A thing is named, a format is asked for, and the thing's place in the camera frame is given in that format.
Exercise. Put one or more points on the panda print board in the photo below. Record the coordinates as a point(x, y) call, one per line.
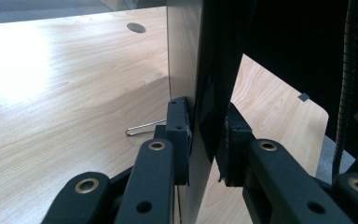
point(220, 62)

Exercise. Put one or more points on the grey tape strip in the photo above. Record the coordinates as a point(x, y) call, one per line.
point(304, 97)

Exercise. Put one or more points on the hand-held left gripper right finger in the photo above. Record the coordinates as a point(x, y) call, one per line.
point(234, 155)

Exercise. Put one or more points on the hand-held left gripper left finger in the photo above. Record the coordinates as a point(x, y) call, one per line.
point(178, 140)

